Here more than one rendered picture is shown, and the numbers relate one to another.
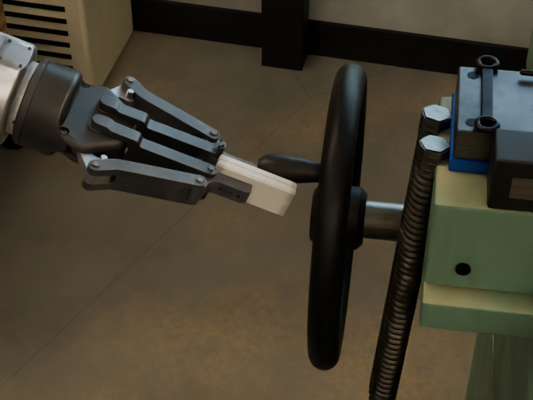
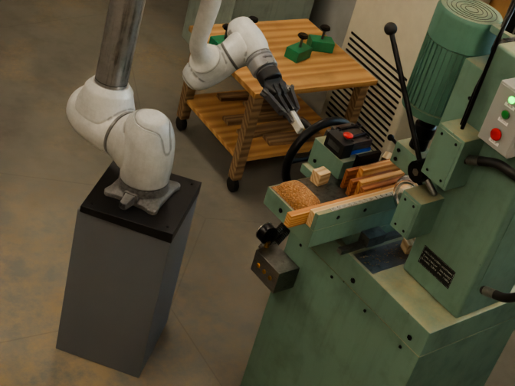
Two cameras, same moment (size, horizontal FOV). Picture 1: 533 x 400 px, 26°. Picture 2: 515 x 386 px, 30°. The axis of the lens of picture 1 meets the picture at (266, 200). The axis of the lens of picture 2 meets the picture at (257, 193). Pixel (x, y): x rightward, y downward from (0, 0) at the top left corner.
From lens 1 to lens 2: 2.22 m
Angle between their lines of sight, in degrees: 29
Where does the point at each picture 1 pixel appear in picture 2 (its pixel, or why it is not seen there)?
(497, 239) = (323, 155)
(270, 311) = not seen: hidden behind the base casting
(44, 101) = (266, 71)
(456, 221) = (317, 145)
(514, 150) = (334, 132)
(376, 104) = not seen: hidden behind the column
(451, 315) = (306, 170)
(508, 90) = (354, 130)
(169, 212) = not seen: hidden behind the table
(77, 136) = (267, 83)
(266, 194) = (296, 125)
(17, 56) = (269, 60)
